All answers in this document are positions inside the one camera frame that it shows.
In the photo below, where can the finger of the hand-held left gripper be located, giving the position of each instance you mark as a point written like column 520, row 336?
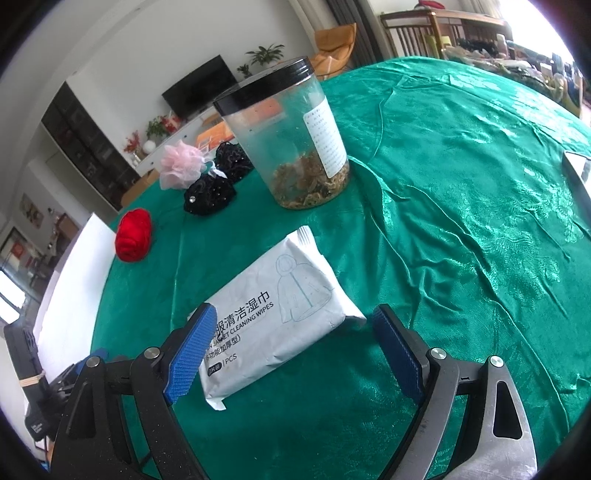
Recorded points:
column 67, row 381

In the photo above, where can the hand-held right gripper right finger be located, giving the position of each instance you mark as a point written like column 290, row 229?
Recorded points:
column 397, row 355

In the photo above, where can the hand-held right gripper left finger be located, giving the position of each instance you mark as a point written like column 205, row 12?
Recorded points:
column 189, row 355

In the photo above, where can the white wet wipes pack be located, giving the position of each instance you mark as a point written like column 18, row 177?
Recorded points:
column 277, row 300

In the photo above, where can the white board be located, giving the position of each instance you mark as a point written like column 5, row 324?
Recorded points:
column 78, row 277

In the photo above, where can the red yarn ball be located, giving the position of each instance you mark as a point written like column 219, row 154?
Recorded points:
column 134, row 235

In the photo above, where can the green satin tablecloth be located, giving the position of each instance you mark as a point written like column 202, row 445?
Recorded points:
column 461, row 230

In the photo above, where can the black rhinestone hair scrunchie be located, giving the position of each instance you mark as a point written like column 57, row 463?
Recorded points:
column 210, row 194

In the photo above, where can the cardboard box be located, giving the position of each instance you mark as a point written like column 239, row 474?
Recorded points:
column 138, row 184

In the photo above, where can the pink mesh bath pouf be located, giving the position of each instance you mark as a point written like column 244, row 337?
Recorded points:
column 180, row 164

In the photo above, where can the white round vase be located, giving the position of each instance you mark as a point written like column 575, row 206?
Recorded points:
column 148, row 146

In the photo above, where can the red flower vase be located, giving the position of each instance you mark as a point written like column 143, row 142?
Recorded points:
column 132, row 145

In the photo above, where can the orange flat box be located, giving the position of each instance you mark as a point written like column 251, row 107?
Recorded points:
column 210, row 137

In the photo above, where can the white television cabinet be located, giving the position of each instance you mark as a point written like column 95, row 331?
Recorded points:
column 182, row 136

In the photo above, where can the dark display cabinet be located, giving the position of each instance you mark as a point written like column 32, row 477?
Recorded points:
column 87, row 147

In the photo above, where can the bushy green potted plant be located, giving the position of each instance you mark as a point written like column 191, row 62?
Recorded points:
column 156, row 127

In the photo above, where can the red gift box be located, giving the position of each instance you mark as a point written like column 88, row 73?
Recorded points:
column 173, row 122

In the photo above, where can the clear plastic jar black lid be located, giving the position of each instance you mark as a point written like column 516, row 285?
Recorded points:
column 286, row 138

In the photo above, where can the smartphone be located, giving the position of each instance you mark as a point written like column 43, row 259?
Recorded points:
column 581, row 166

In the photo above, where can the black television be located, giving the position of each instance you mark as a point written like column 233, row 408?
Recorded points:
column 198, row 87

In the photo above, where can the small potted plant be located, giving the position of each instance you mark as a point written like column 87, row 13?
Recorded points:
column 244, row 71

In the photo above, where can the large green potted plant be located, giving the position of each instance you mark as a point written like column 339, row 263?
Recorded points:
column 267, row 55

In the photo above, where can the orange lounge chair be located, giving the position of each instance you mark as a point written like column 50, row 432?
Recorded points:
column 334, row 41

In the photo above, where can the pile of cluttered items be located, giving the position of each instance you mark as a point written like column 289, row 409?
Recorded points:
column 531, row 64

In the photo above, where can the wooden slatted chair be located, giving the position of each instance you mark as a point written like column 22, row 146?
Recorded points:
column 406, row 32

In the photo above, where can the grey curtain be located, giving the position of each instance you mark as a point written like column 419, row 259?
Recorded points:
column 360, row 32

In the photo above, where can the red cloth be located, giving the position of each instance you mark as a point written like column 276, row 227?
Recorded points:
column 429, row 3

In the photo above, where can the framed wall picture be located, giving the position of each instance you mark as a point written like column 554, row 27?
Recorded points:
column 30, row 210

